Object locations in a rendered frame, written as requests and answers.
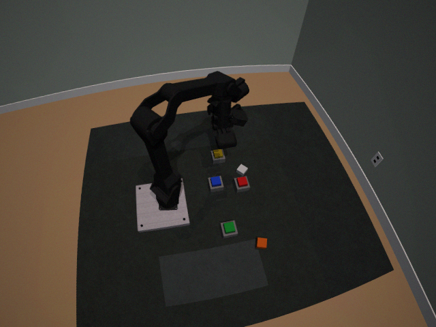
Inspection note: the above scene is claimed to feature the orange block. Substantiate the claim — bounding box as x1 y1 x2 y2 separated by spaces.
256 238 267 249

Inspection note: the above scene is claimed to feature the red button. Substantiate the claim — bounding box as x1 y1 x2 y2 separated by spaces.
234 176 250 193

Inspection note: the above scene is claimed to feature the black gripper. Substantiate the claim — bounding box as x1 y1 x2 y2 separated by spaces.
207 104 237 149

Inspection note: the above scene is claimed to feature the green button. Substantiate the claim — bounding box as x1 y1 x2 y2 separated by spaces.
220 220 238 239

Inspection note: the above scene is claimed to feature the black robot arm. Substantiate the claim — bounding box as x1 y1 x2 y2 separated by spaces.
130 71 249 211

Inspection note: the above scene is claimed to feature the yellow button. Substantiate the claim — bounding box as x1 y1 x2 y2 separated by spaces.
211 149 225 164

